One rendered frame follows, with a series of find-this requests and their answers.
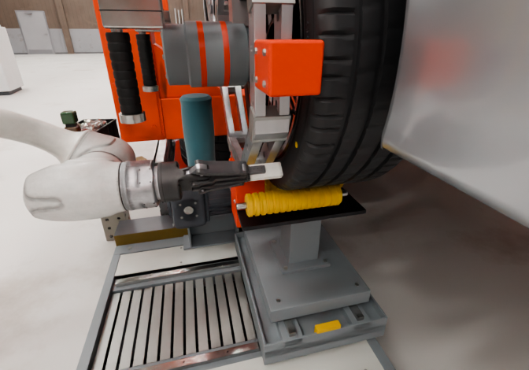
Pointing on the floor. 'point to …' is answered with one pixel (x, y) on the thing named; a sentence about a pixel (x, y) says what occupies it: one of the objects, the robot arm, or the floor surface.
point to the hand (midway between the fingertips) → (264, 172)
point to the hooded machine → (8, 67)
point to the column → (113, 223)
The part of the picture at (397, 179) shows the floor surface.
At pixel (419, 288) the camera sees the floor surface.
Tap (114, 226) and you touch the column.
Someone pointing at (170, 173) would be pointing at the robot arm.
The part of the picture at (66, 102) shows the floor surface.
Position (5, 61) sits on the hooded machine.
